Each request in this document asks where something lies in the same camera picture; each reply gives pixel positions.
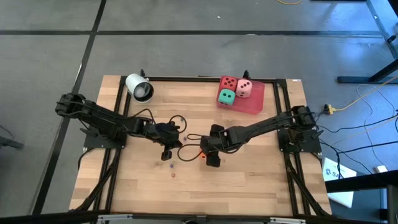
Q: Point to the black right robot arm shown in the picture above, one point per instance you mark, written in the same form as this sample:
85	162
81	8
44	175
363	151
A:
264	126

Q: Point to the white cylindrical cup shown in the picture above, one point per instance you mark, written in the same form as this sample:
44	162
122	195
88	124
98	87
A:
135	82

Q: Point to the black angled metal beam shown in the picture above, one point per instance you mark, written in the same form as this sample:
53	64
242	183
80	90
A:
360	182

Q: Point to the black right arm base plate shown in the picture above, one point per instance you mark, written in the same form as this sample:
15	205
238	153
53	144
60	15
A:
311	146

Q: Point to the white printed cardboard box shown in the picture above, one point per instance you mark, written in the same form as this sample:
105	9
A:
329	165

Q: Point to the yellow power strip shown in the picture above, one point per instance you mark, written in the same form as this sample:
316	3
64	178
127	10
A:
330	108

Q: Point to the pink translucent plastic bin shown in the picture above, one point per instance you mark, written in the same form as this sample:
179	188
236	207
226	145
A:
252	104

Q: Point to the black aluminium table frame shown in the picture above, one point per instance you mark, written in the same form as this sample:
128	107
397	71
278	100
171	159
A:
174	78

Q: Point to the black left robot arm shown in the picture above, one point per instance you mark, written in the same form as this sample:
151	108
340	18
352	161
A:
102	119

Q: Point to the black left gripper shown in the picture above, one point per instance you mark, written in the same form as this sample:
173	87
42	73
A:
164	133

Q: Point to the large pink foam die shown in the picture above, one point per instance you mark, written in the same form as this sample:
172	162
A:
244	88

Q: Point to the large teal foam die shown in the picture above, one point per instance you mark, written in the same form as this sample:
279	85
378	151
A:
226	97

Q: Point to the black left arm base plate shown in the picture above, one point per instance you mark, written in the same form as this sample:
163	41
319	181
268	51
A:
93	143

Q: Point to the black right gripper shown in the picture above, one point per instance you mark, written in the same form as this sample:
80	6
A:
214	143

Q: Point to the black desk leg frame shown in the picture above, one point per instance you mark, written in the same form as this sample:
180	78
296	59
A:
382	71

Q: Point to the black floor stand foot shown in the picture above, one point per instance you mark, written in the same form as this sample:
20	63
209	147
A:
9	142

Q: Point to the white power adapter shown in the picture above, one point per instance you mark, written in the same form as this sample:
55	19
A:
381	169

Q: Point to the black rig beam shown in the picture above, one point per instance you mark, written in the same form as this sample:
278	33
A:
46	217

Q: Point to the large red foam die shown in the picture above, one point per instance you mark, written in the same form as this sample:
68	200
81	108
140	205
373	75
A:
228	83

